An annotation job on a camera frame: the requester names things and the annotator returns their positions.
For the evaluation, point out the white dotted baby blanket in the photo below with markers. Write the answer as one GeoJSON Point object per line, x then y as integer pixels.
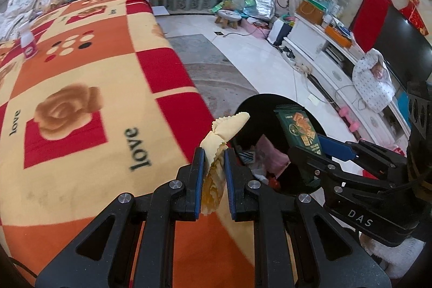
{"type": "Point", "coordinates": [371, 85]}

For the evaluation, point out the pink dumbbell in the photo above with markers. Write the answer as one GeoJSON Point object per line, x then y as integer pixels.
{"type": "Point", "coordinates": [347, 112]}
{"type": "Point", "coordinates": [354, 127]}

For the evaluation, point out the green shiny packet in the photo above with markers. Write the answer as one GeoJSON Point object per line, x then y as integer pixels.
{"type": "Point", "coordinates": [221, 6]}

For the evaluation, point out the red orange printed blanket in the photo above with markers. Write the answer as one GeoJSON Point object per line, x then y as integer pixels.
{"type": "Point", "coordinates": [84, 55]}

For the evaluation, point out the red plastic bag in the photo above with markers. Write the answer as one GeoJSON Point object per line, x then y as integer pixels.
{"type": "Point", "coordinates": [273, 185]}

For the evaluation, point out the yellow snack wrapper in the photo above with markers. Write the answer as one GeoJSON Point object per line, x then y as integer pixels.
{"type": "Point", "coordinates": [229, 126]}

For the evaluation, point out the white TV cabinet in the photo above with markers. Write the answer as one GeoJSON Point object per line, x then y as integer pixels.
{"type": "Point", "coordinates": [310, 35]}

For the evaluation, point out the orange box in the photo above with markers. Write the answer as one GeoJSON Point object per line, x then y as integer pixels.
{"type": "Point", "coordinates": [339, 35]}

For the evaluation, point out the white cloth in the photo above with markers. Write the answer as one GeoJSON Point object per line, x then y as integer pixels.
{"type": "Point", "coordinates": [13, 23]}

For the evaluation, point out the white pill bottle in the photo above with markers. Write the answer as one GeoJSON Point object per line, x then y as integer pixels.
{"type": "Point", "coordinates": [28, 48]}

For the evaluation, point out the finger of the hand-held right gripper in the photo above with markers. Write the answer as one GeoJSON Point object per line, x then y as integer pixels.
{"type": "Point", "coordinates": [337, 148]}
{"type": "Point", "coordinates": [303, 166]}

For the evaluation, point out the brown paper bag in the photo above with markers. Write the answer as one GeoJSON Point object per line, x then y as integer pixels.
{"type": "Point", "coordinates": [310, 13]}

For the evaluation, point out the white power strip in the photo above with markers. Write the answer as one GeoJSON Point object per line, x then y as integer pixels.
{"type": "Point", "coordinates": [297, 62]}

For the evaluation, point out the pink basin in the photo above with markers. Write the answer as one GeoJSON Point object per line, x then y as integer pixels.
{"type": "Point", "coordinates": [253, 28]}

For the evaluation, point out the grey floor rug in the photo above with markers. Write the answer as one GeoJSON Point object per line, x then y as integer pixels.
{"type": "Point", "coordinates": [209, 72]}

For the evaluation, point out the small wooden stool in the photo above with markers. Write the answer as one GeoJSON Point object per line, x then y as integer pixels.
{"type": "Point", "coordinates": [228, 17]}

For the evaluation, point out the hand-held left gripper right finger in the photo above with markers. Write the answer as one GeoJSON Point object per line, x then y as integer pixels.
{"type": "Point", "coordinates": [229, 180]}

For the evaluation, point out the black trash bin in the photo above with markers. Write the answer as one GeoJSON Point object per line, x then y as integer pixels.
{"type": "Point", "coordinates": [260, 112]}

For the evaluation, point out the green gold foil packet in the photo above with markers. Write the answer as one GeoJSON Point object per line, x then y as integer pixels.
{"type": "Point", "coordinates": [300, 136]}

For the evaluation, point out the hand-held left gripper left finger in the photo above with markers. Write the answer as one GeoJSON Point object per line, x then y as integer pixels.
{"type": "Point", "coordinates": [199, 180]}

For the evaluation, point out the green gift box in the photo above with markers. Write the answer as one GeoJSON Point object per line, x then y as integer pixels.
{"type": "Point", "coordinates": [317, 2]}

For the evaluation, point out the white small appliance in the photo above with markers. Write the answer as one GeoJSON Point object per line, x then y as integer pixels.
{"type": "Point", "coordinates": [279, 33]}

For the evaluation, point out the silver foil bag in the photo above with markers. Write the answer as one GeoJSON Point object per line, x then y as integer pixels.
{"type": "Point", "coordinates": [265, 6]}

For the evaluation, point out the pink snack packet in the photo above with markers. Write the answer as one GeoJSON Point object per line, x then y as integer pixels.
{"type": "Point", "coordinates": [275, 156]}

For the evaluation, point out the red cloth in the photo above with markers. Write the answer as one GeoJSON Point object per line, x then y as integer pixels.
{"type": "Point", "coordinates": [371, 11]}

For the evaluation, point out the black television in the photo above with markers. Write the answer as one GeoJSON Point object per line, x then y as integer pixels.
{"type": "Point", "coordinates": [405, 45]}

